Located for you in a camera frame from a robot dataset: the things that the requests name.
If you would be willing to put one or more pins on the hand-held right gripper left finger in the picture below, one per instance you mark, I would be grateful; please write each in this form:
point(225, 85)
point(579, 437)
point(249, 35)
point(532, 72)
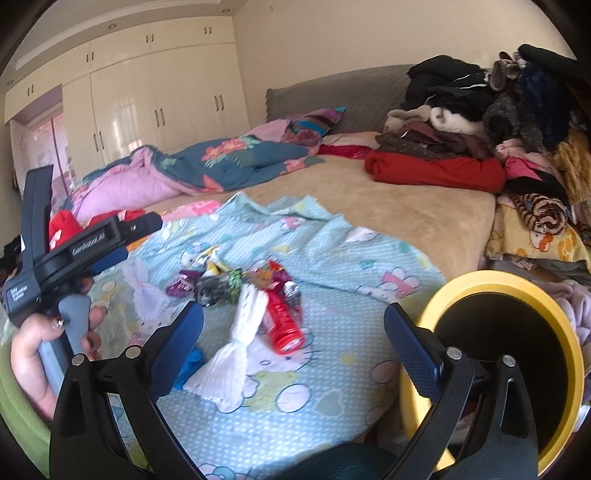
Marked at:
point(178, 353)

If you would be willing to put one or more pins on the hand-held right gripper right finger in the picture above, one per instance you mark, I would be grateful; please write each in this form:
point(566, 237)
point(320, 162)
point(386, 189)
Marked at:
point(411, 357)

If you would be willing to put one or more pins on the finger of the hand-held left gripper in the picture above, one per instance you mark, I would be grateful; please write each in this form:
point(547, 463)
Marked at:
point(141, 226)
point(113, 258)

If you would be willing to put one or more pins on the small white tissue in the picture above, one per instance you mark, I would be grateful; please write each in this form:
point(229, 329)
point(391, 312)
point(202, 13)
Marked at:
point(145, 295)

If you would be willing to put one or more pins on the large white tissue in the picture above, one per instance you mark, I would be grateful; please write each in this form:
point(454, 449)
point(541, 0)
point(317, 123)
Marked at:
point(231, 369)

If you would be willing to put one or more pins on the purple foil candy wrapper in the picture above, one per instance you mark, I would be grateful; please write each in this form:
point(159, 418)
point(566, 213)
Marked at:
point(180, 286)

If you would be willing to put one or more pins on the dark foil snack wrapper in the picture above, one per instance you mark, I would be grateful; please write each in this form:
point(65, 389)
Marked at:
point(214, 290)

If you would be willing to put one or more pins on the yellow white snack wrapper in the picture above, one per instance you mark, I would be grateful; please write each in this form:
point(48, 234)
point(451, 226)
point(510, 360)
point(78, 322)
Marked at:
point(210, 265)

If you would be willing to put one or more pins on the red plastic bottle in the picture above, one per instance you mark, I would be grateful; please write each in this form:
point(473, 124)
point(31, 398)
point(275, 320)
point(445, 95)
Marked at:
point(282, 321)

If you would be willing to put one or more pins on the orange candy wrapper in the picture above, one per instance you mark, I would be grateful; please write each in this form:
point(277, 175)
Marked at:
point(263, 277)

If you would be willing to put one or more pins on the silver foil wrapper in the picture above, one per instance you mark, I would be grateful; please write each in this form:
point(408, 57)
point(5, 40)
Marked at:
point(292, 289)

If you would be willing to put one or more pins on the yellow round bin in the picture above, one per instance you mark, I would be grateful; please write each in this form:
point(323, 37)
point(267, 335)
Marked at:
point(561, 332)

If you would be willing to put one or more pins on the person's left forearm green sleeve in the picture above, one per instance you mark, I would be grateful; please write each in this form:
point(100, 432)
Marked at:
point(18, 420)

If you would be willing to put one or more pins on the person's left hand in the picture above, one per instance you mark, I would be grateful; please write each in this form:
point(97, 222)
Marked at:
point(30, 364)

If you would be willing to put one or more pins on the small blue plastic piece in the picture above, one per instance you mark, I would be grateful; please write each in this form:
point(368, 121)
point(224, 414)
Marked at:
point(195, 364)

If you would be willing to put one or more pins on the red garment with white print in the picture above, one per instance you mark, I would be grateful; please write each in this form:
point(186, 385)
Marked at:
point(60, 226)

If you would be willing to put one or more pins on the pink cartoon bed sheet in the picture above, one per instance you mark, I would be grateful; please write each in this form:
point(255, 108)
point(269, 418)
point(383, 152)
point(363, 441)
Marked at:
point(194, 210)

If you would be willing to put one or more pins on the light blue cartoon blanket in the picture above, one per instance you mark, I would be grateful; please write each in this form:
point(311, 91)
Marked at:
point(332, 369)

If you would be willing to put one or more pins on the blue pink floral quilt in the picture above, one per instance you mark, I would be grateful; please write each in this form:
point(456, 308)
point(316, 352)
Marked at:
point(231, 166)

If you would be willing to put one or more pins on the pink cartoon door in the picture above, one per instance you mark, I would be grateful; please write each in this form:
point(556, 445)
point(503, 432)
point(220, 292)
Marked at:
point(41, 152)

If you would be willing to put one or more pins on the cream glossy wardrobe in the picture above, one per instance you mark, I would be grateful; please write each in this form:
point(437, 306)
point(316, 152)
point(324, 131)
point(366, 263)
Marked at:
point(138, 92)

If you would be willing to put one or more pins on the beige bed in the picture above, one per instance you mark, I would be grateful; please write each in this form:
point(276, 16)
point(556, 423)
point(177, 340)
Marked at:
point(369, 217)

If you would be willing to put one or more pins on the lavender fleece blanket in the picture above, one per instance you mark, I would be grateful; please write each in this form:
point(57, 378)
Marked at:
point(572, 304)

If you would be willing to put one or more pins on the yellow cartoon blanket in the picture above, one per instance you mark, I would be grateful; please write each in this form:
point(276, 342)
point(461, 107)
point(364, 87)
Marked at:
point(554, 251)

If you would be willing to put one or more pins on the folded red cloth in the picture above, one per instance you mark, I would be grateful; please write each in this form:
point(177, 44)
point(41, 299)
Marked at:
point(438, 175)

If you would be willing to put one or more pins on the tiger striped blanket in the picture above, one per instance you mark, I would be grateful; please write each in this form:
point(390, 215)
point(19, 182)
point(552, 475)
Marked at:
point(540, 214)

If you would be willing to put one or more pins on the striped colourful pillow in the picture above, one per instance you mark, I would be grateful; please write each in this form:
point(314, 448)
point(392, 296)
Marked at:
point(314, 122)

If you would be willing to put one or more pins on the red lace cloth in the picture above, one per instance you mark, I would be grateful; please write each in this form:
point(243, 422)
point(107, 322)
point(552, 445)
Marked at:
point(346, 151)

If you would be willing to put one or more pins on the grey padded headboard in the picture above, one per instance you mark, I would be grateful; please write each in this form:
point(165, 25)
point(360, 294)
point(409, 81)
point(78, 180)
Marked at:
point(360, 97)

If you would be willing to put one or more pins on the pile of dark clothes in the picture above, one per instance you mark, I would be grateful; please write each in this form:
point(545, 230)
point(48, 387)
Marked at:
point(461, 92)

